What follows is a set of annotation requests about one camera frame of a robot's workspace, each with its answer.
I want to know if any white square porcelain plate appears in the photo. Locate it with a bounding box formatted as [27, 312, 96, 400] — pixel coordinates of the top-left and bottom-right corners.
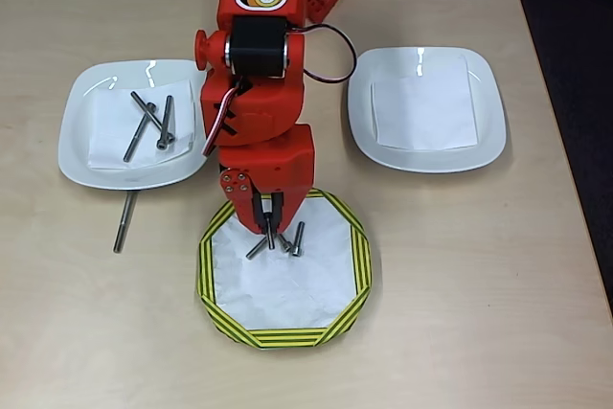
[57, 58, 215, 192]
[347, 46, 508, 174]

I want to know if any white crumpled paper sheet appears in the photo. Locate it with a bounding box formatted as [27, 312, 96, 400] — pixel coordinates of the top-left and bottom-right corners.
[210, 197, 355, 332]

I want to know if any yellow striped octagonal paper tray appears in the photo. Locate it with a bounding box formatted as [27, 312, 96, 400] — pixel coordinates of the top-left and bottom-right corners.
[194, 190, 374, 349]

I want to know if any white paper napkin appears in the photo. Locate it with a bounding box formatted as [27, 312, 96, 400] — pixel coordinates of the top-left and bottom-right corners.
[371, 54, 480, 151]
[87, 79, 197, 173]

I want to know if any white red servo cable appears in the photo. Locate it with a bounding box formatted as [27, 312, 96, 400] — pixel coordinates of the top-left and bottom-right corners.
[202, 82, 251, 158]

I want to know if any black red servo cable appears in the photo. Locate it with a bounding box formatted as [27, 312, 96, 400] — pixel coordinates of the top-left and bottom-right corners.
[286, 23, 358, 85]

